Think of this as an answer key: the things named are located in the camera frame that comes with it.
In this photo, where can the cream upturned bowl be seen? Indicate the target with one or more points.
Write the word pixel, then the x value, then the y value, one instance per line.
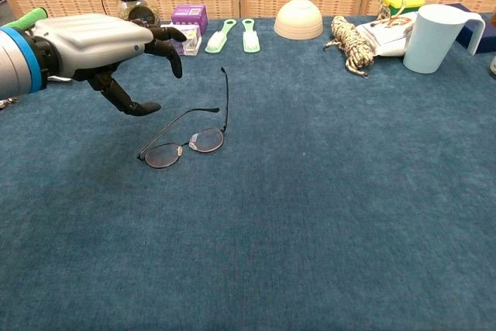
pixel 298 19

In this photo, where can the white printed plastic bag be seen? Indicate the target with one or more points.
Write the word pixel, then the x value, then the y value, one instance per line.
pixel 383 36

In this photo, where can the green microfiber cloth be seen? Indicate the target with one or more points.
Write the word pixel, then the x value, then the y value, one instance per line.
pixel 31 17

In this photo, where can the yellow green lidded box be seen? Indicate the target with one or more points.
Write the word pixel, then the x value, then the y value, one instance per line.
pixel 401 1

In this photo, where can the dark blue rectangular box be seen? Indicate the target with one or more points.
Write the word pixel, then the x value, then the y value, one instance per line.
pixel 486 42

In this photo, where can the thin metal frame eyeglasses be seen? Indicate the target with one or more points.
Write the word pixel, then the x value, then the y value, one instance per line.
pixel 209 140

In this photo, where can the pale blue plastic pitcher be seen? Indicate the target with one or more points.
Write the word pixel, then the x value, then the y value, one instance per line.
pixel 430 40

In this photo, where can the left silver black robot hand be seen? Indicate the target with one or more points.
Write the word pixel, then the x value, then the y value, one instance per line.
pixel 93 40

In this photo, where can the purple cardboard box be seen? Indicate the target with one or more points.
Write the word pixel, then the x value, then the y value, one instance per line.
pixel 190 15

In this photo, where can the glass jar with black lid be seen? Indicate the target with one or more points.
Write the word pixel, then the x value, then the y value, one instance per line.
pixel 133 1

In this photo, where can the mint green scrub brush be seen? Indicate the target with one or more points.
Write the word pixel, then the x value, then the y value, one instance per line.
pixel 251 42
pixel 215 42

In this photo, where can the white carton with purple print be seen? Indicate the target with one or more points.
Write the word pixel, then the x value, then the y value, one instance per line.
pixel 193 46

